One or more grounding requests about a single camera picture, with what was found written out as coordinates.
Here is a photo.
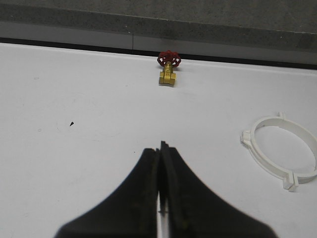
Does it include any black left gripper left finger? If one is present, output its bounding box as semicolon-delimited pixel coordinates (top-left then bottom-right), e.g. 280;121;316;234
55;149;159;238

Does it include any grey stone ledge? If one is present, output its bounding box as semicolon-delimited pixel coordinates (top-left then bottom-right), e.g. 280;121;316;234
0;0;317;52

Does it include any brass valve red handwheel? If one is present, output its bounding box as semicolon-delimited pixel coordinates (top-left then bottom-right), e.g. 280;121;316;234
157;50;181;86

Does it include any white half-ring pipe clamp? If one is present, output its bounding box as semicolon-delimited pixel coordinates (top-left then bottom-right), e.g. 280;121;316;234
240;116;298;192
255;111;317;192

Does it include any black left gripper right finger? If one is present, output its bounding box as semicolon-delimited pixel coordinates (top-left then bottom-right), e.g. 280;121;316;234
160;142;276;238

